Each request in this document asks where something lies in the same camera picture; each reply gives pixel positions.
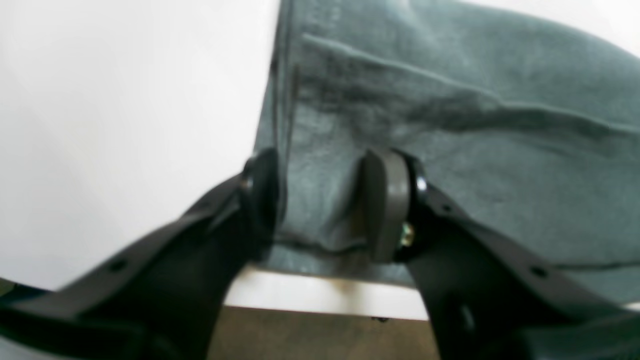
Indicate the dark grey t-shirt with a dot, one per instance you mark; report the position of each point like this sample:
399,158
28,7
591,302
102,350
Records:
532,127

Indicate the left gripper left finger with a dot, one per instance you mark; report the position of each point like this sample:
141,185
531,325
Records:
160,297

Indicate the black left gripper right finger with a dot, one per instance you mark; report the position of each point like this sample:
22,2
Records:
487,298

